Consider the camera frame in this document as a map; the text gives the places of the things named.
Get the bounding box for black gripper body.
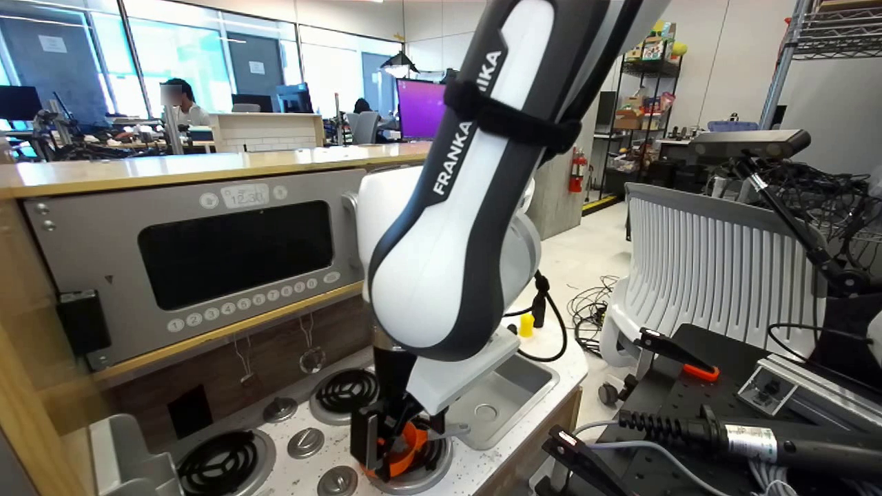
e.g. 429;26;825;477
351;346;447;481

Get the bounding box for white franka robot arm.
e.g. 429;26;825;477
351;0;670;485

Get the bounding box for orange toy pot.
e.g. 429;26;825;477
375;421;447;481

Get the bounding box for white toy kitchen counter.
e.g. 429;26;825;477
89;308;586;496

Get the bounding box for grey toy sink basin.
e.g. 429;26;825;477
447;356;557;451

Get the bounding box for toy microwave oven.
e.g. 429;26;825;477
25;167;364;368

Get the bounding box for grey stove knob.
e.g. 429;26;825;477
287;427;326;459

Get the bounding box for black coil burner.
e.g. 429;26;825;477
176;430;276;496

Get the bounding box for right orange black clamp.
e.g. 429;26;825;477
633;328;721;382

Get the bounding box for purple monitor screen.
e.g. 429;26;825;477
397;79;444;139

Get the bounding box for wooden back panel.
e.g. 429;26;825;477
0;142;426;496

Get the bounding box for red fire extinguisher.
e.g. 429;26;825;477
568;149;590;196

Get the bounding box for person in white shirt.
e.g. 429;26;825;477
162;77;210;155

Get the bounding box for white ribbed panel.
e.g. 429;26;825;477
601;181;827;365

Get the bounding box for black ribbed cable connector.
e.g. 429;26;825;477
618;410;882;480

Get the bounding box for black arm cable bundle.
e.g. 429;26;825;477
442;69;585;363

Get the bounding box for silver aluminium bracket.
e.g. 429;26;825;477
739;356;882;436

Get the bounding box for black camera tripod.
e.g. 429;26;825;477
736;152;882;389

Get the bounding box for black stereo camera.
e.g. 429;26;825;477
688;128;811;159

